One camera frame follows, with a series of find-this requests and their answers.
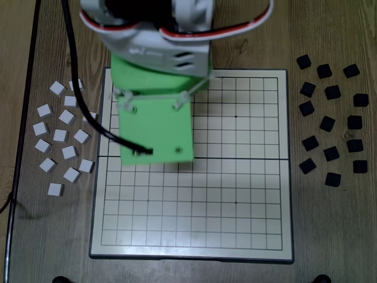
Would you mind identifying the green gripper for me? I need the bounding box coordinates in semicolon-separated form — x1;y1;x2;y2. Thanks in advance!
110;54;211;98

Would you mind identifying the black cube stone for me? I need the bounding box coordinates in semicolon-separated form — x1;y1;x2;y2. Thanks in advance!
346;115;363;130
299;81;317;98
323;146;340;162
299;157;318;175
352;160;369;175
353;93;370;107
324;84;342;101
342;63;361;79
316;63;333;80
301;135;320;152
319;115;336;133
296;54;312;71
298;100;315;117
325;172;342;187
346;139;364;153

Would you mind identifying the white grid go board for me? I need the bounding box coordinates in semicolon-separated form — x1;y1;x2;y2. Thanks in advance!
89;68;295;264

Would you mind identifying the white zip tie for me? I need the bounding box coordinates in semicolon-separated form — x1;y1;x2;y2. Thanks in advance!
173;75;214;110
111;90;138;114

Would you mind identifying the green camera mount plate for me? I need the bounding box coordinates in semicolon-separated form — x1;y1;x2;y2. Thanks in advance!
117;93;196;166

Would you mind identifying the black camera cable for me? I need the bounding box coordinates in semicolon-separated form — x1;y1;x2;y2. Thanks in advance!
60;0;154;156

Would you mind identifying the dark floor cable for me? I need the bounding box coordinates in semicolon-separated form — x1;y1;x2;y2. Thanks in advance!
0;190;15;213

